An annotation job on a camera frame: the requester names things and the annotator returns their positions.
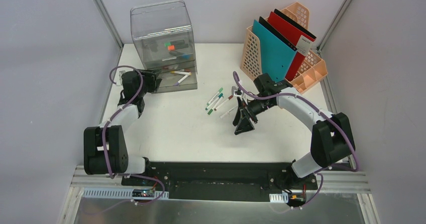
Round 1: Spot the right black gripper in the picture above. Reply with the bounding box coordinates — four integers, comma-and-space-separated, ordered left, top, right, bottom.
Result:
233, 96, 274, 135

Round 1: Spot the dark red cap marker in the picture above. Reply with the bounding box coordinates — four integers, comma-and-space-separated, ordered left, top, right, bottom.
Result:
214, 95, 234, 111

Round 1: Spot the purple cap marker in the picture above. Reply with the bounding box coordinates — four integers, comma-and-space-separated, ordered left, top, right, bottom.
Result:
174, 75, 190, 86

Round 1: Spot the teal cap marker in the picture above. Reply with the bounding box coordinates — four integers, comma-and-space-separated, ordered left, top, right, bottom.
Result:
205, 93, 223, 110

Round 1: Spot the yellow cap marker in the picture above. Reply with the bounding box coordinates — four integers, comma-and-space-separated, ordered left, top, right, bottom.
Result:
170, 71, 192, 75

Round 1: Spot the green cap black highlighter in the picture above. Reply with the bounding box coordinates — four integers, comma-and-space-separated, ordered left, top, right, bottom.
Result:
164, 40, 185, 47

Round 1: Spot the orange cap black highlighter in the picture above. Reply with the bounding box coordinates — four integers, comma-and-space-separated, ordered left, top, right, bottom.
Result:
167, 44, 189, 51

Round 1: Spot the blue cap black highlighter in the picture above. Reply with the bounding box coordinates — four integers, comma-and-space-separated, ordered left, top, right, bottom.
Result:
169, 50, 191, 59

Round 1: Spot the clear grey drawer organizer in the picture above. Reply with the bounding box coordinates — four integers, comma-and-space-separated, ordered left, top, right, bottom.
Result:
130, 0, 198, 93

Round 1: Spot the teal folder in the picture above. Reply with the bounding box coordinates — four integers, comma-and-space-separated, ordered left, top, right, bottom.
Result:
252, 17, 297, 81

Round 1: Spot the red folder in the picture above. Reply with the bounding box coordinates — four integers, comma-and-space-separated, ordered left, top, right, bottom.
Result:
267, 9, 316, 81

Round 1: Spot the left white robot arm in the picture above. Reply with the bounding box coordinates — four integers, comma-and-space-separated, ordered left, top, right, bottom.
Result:
83, 69, 162, 186

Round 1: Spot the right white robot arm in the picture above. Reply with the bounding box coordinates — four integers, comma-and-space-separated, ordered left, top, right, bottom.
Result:
233, 72, 355, 189

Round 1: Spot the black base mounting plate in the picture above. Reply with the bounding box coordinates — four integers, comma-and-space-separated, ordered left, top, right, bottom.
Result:
121, 161, 329, 202

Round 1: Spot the peach plastic file rack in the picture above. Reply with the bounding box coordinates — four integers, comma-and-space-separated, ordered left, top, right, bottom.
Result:
240, 2, 328, 93

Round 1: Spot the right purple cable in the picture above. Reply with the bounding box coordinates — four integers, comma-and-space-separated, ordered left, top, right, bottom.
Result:
232, 71, 361, 210

